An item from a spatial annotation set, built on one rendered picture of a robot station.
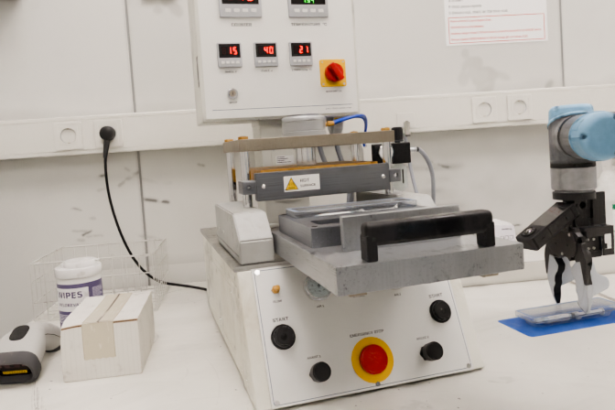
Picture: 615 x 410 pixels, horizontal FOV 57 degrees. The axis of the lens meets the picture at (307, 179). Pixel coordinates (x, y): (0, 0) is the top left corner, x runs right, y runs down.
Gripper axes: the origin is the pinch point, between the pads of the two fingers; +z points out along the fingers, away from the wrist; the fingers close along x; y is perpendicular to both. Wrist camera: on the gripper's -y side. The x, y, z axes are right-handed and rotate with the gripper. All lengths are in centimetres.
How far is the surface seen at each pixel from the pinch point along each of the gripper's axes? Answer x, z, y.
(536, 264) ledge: 25.9, -0.7, 12.9
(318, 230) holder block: -21, -21, -51
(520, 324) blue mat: 1.3, 3.0, -9.2
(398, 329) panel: -11.2, -3.9, -37.8
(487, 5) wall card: 56, -67, 23
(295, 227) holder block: -14, -21, -53
